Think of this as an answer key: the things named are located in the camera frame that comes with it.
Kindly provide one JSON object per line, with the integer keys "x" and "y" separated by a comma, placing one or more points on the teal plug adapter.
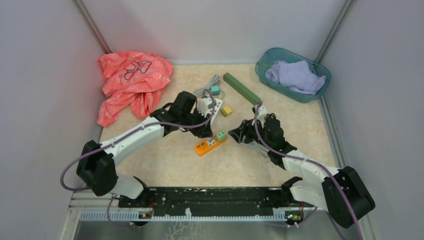
{"x": 215, "y": 90}

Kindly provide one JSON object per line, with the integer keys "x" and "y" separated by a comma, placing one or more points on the pink patterned cloth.
{"x": 132, "y": 79}

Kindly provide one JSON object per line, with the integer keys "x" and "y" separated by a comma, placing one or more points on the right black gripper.
{"x": 245, "y": 129}

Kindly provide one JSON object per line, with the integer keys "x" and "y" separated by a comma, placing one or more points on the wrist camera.
{"x": 202, "y": 107}
{"x": 261, "y": 113}

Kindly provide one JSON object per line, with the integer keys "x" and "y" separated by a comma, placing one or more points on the white power strip with USB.
{"x": 213, "y": 108}

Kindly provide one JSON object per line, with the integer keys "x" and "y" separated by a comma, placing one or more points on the green plug adapter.
{"x": 221, "y": 135}

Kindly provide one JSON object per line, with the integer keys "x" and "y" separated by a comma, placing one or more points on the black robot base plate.
{"x": 210, "y": 201}

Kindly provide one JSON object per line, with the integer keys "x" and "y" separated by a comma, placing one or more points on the lavender cloth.
{"x": 296, "y": 76}

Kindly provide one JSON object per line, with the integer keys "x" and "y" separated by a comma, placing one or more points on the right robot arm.
{"x": 338, "y": 191}

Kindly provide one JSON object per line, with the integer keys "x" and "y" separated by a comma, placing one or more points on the orange power strip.
{"x": 206, "y": 146}

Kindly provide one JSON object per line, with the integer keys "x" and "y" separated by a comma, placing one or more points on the yellow plug adapter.
{"x": 226, "y": 111}

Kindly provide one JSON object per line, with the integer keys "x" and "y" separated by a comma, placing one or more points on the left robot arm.
{"x": 97, "y": 164}

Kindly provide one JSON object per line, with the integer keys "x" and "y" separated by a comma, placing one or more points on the teal plastic basket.
{"x": 277, "y": 53}

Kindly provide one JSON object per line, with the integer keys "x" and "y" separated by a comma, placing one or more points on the aluminium front rail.
{"x": 105, "y": 209}

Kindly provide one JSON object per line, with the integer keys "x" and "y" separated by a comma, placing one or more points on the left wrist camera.
{"x": 202, "y": 107}

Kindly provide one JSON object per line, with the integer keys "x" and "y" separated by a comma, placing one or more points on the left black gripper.
{"x": 204, "y": 131}

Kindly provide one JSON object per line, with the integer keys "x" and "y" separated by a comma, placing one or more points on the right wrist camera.
{"x": 261, "y": 113}

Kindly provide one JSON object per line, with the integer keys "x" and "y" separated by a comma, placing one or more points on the green power strip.
{"x": 239, "y": 87}

